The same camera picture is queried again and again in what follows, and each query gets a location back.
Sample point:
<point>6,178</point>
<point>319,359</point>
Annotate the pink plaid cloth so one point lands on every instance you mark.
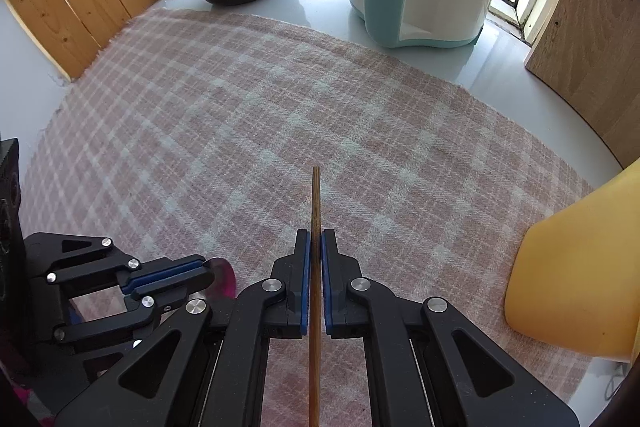
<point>300,117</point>

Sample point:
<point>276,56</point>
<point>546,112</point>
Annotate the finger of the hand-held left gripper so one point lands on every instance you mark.
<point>175,284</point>
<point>165,269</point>

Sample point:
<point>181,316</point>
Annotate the yellow utensil holder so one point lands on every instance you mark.
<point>575,267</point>

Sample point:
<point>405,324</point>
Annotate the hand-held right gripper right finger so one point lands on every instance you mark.
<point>327,287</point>

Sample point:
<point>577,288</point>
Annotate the wooden chopstick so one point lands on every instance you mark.
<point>315,207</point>

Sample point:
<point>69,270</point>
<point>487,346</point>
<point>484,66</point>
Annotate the wooden board right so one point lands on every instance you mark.
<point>590,37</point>

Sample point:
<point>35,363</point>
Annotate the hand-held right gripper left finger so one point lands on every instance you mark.
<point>304,287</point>

